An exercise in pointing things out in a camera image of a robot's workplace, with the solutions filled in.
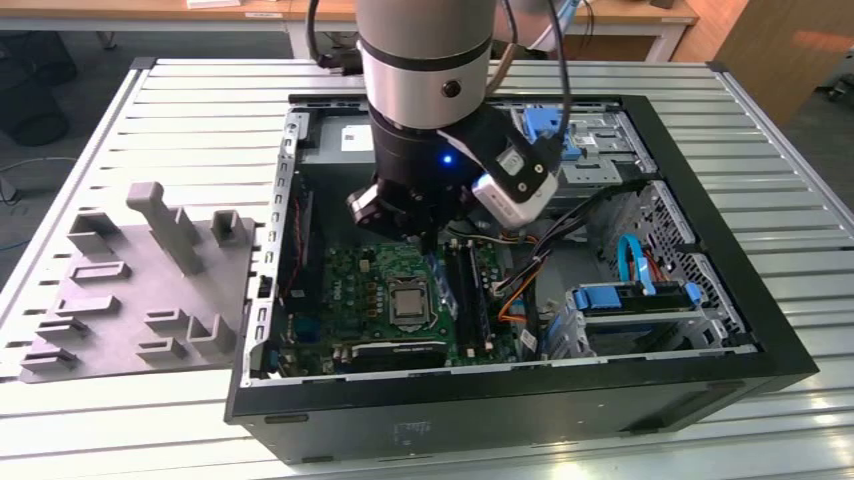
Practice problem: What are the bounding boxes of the hard disk in blue carrier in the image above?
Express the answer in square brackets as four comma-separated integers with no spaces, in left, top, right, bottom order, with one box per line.
[573,282,702,316]

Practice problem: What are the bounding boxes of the wooden cabinet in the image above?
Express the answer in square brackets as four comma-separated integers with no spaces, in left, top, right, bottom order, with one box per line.
[713,0,854,129]

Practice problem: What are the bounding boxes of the black PC case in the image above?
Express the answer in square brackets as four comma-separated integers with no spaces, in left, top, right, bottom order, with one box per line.
[223,92,821,469]

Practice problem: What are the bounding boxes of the silver CPU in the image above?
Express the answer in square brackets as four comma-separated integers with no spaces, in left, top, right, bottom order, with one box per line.
[393,288,429,322]

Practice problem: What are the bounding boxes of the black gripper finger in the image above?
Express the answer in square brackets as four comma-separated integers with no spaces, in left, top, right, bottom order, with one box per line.
[345,182,443,257]

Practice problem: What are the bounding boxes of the black camera cable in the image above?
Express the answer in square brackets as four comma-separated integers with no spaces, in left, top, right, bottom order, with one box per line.
[497,0,575,151]

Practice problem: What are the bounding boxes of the dark cable bundle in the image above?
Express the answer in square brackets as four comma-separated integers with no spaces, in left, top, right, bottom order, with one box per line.
[493,177,662,301]

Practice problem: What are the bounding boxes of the black office chair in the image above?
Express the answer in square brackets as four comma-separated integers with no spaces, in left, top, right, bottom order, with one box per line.
[0,29,80,147]

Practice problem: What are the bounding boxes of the black RAM slot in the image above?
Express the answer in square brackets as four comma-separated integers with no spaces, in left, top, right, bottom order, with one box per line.
[445,238,473,355]

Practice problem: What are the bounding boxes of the wooden desk white frame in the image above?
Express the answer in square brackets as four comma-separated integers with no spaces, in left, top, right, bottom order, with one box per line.
[0,0,701,64]

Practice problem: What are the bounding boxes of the silver metal disk bay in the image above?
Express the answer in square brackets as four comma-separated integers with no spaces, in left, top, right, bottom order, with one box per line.
[543,287,736,359]
[510,107,660,216]

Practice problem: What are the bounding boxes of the green motherboard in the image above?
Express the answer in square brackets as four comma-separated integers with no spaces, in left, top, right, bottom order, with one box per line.
[277,239,535,376]

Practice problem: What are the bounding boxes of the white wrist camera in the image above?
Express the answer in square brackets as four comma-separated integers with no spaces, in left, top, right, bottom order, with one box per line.
[470,169,561,229]

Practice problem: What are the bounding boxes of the orange flat data wire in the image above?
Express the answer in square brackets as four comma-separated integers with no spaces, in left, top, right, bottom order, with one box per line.
[497,269,539,324]

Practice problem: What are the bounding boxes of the black case fan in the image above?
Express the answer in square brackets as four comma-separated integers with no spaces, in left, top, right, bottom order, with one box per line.
[290,184,319,306]

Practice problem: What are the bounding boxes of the grey parts rack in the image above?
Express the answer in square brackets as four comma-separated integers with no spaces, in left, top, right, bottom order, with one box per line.
[14,180,266,385]

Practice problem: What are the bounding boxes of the black chair caster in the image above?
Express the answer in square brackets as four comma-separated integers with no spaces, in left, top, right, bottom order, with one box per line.
[817,74,854,104]

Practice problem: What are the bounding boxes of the black graphics card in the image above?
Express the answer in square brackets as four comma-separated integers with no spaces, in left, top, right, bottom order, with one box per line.
[346,341,450,374]

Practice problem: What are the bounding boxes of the blue plastic drive bracket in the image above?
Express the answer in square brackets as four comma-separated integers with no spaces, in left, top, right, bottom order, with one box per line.
[523,107,577,162]

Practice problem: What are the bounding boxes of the CPU socket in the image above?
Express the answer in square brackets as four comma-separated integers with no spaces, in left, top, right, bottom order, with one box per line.
[385,274,437,337]

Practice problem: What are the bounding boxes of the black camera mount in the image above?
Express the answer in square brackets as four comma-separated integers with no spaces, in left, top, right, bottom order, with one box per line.
[437,107,566,201]

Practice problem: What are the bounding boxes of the grey power supply unit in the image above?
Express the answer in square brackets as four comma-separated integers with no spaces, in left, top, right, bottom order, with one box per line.
[297,114,382,244]

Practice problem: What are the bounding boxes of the blue flat data wire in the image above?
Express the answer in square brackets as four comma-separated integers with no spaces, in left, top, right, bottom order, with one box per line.
[617,233,660,294]

